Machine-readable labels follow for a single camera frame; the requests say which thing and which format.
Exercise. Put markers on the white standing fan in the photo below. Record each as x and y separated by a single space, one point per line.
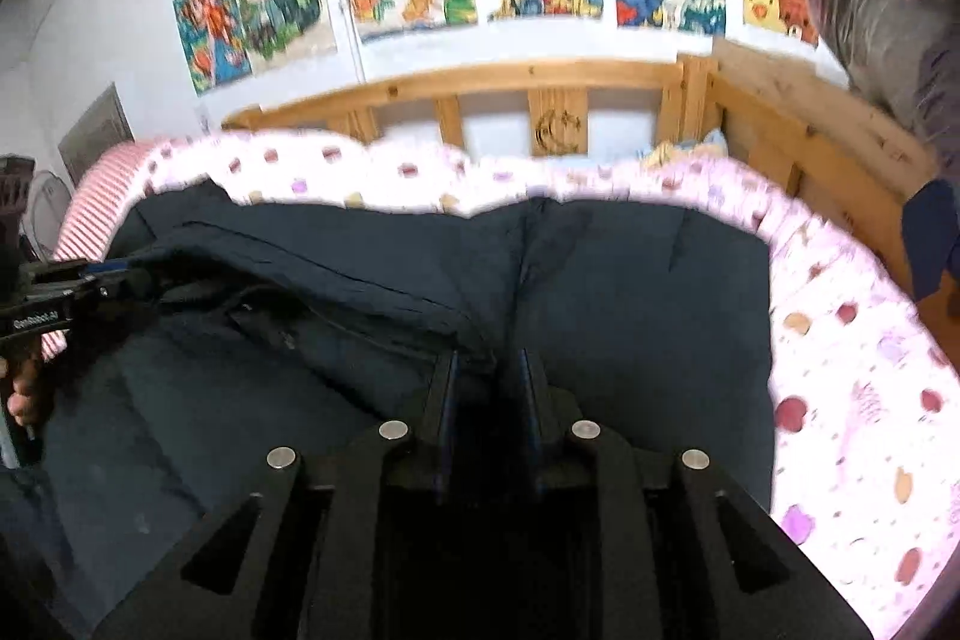
48 201

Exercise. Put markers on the red checked pillow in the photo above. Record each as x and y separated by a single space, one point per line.
101 201

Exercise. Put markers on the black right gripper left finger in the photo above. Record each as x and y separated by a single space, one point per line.
334 546

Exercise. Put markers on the grey wall panel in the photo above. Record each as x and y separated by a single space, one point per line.
102 126

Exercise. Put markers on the person's left hand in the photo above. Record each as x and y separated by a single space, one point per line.
19 378

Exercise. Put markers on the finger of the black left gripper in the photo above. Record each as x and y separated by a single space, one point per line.
102 309
118 266

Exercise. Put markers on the wooden bed frame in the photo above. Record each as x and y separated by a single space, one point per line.
818 142

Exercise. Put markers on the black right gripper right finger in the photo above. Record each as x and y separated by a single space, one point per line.
636 544

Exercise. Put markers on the red-haired girl drawing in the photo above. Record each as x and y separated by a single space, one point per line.
213 42

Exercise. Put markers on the pink spotted bed quilt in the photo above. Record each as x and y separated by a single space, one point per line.
866 400

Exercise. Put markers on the dark navy large coat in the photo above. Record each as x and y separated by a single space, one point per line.
302 325

